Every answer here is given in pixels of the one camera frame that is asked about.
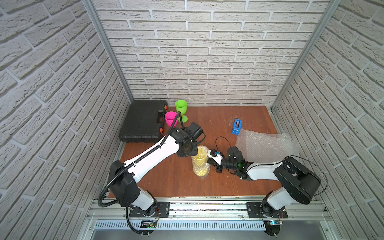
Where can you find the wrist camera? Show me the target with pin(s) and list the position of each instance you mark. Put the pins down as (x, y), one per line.
(214, 157)
(195, 131)

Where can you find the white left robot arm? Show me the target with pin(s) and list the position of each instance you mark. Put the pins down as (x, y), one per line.
(122, 186)

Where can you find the black plastic tool case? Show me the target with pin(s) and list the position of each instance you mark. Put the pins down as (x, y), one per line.
(144, 122)

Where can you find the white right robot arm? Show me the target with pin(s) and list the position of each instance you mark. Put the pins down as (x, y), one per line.
(299, 184)

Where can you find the green plastic wine glass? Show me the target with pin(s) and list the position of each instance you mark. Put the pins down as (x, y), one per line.
(181, 106)

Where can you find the pink plastic wine glass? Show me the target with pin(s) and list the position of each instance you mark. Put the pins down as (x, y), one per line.
(171, 119)

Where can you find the aluminium corner post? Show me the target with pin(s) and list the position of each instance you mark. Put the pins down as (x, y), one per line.
(98, 24)
(323, 22)

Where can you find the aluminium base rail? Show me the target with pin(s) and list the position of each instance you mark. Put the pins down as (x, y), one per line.
(207, 214)

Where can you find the left aluminium corner post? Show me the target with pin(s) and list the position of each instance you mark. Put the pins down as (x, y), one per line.
(98, 24)

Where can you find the right aluminium corner post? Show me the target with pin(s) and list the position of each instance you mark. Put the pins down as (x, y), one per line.
(323, 22)

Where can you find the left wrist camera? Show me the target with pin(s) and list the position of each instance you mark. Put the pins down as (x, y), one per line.
(195, 131)

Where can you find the blue tape dispenser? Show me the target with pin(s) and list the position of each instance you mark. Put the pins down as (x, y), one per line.
(237, 127)

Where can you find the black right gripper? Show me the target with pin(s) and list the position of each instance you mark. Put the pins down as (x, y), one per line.
(217, 167)

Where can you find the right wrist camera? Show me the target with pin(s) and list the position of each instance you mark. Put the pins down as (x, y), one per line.
(214, 157)

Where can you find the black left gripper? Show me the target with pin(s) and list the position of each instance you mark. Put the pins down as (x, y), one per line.
(191, 149)

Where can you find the bubble wrap sheet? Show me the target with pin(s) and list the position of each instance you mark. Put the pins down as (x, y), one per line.
(200, 163)
(265, 148)

